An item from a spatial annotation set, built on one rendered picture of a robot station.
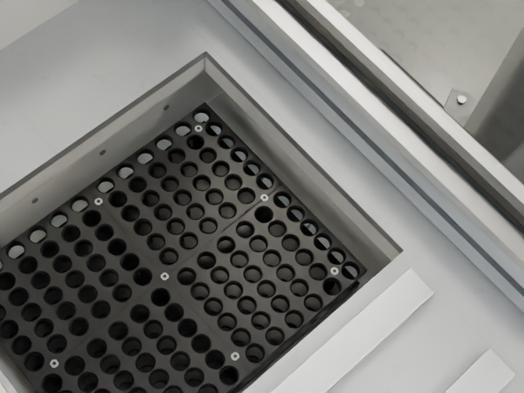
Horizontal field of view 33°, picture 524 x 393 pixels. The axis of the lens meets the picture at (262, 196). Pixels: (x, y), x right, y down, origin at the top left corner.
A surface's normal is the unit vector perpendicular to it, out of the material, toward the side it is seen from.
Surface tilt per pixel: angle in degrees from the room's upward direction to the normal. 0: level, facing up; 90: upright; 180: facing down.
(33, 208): 90
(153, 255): 0
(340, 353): 0
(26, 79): 0
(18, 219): 90
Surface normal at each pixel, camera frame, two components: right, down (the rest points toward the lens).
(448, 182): 0.08, -0.41
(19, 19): 0.66, 0.70
